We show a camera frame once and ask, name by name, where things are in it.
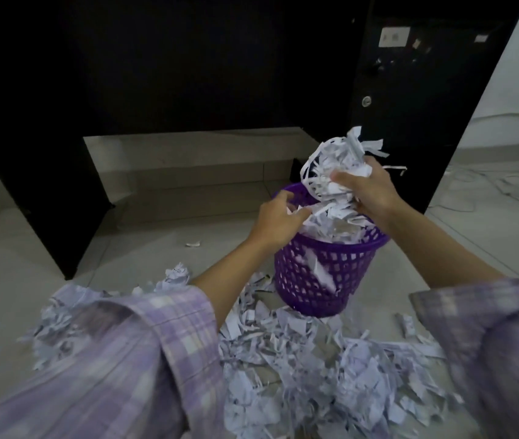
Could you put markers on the white rectangular sticker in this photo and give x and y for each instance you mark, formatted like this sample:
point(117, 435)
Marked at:
point(394, 37)

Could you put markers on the purple plastic mesh basket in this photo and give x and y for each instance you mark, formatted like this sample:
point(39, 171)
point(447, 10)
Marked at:
point(332, 272)

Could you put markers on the person's left forearm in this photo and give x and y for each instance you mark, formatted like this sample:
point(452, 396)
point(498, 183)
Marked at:
point(232, 278)

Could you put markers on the black desk with cabinet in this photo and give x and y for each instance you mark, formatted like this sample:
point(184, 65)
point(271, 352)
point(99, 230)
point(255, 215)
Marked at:
point(195, 63)

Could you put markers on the shredded paper filling basket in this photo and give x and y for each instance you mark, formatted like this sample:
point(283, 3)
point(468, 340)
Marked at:
point(332, 229)

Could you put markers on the small pale sticker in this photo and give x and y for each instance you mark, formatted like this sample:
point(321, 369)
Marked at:
point(481, 38)

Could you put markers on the round silver cabinet lock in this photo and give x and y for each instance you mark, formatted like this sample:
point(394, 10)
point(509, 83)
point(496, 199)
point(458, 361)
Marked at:
point(367, 101)

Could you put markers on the folded white paper scrap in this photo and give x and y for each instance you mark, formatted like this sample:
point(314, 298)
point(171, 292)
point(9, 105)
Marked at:
point(408, 325)

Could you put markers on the person's left hand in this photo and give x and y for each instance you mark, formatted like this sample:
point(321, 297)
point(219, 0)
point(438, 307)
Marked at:
point(273, 226)

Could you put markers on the handful of shredded paper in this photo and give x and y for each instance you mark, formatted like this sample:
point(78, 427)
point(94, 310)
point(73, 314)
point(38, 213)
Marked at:
point(328, 164)

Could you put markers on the white paper strip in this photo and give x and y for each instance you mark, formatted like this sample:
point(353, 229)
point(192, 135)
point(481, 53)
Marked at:
point(395, 168)

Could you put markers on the person's right hand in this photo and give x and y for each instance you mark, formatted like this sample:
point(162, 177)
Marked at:
point(376, 191)

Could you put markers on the crumpled white paper ball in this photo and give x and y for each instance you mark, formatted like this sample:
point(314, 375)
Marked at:
point(177, 274)

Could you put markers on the pile of shredded paper scraps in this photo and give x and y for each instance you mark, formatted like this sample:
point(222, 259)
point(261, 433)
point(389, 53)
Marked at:
point(309, 374)

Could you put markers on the person's right thumb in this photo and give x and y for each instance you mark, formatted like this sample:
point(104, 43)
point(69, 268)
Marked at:
point(344, 179)

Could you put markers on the person's right forearm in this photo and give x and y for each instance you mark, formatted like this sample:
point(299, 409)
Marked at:
point(437, 251)

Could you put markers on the purple plaid shirt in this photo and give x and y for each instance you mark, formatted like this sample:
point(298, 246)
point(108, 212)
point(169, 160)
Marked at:
point(126, 365)

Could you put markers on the small white paper scrap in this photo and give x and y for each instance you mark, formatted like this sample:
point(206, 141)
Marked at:
point(193, 244)

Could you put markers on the person's left fingers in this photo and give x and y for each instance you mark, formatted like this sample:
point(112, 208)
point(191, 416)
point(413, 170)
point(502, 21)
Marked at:
point(292, 213)

